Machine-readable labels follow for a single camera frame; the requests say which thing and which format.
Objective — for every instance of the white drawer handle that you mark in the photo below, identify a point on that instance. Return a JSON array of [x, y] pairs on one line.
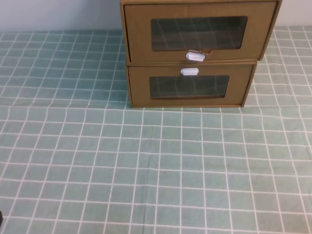
[[189, 71], [195, 56]]

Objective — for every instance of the brown cardboard drawer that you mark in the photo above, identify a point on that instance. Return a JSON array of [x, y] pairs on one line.
[[195, 36]]

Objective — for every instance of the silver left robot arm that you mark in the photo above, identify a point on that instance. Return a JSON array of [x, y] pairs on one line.
[[0, 217]]

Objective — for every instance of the lower brown cardboard shoebox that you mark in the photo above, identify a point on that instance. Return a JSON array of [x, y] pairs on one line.
[[216, 85]]

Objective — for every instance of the cyan checkered tablecloth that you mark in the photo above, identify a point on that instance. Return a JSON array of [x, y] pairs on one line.
[[75, 158]]

